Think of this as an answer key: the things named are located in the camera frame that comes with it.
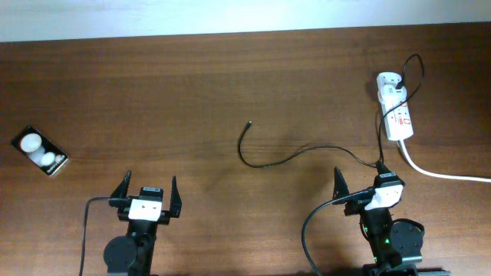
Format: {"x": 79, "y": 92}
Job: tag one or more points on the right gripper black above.
{"x": 355, "y": 206}

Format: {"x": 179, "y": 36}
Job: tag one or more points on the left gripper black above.
{"x": 118, "y": 198}

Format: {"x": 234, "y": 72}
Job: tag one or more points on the white usb wall charger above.
{"x": 390, "y": 94}

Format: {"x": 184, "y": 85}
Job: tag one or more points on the white power strip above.
{"x": 397, "y": 122}

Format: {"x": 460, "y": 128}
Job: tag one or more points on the black smartphone with white circles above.
{"x": 45, "y": 154}

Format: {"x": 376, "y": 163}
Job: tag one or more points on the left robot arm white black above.
{"x": 132, "y": 253}

